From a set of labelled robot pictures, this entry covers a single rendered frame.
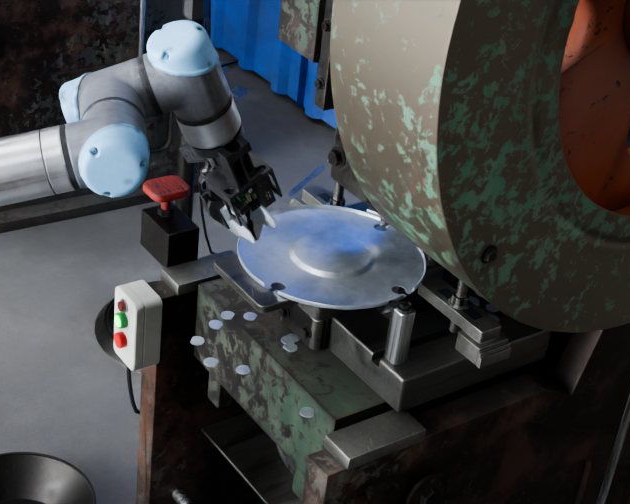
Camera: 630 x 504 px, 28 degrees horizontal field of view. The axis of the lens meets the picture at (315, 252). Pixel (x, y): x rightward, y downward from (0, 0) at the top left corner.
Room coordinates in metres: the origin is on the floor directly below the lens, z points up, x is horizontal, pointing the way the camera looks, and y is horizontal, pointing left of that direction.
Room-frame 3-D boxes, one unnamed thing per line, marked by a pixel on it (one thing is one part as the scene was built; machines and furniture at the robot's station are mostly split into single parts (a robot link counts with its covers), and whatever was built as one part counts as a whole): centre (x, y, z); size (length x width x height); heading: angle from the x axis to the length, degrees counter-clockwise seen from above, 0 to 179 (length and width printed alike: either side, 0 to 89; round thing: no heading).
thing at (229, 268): (1.60, 0.01, 0.72); 0.25 x 0.14 x 0.14; 128
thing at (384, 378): (1.71, -0.13, 0.68); 0.45 x 0.30 x 0.06; 38
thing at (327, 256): (1.63, -0.03, 0.78); 0.29 x 0.29 x 0.01
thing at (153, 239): (1.81, 0.25, 0.62); 0.10 x 0.06 x 0.20; 38
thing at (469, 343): (1.58, -0.23, 0.76); 0.17 x 0.06 x 0.10; 38
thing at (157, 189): (1.83, 0.26, 0.72); 0.07 x 0.06 x 0.08; 128
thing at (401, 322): (1.50, -0.14, 0.75); 0.03 x 0.03 x 0.10; 38
